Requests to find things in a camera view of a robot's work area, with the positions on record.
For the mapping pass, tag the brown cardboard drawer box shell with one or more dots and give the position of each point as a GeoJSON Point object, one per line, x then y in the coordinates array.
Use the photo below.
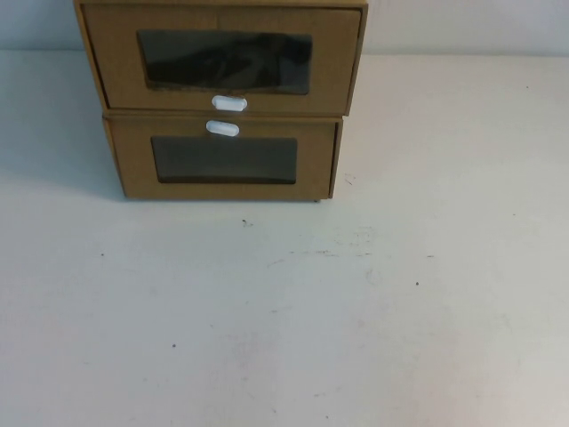
{"type": "Point", "coordinates": [222, 2]}

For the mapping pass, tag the brown cardboard windowed drawer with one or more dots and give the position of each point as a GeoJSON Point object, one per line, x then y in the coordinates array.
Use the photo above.
{"type": "Point", "coordinates": [120, 66]}
{"type": "Point", "coordinates": [133, 178]}

